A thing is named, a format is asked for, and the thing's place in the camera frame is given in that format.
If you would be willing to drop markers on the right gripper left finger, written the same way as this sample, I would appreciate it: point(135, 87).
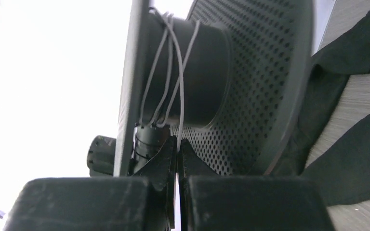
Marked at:
point(141, 202)

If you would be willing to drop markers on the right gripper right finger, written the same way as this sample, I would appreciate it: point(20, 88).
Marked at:
point(211, 202)

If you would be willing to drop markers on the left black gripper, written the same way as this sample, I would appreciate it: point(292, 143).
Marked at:
point(109, 156)

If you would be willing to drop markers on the dark grey cable spool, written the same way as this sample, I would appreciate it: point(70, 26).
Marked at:
point(230, 77)

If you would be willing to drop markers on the black cloth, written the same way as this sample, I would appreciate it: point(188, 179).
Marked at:
point(331, 141)

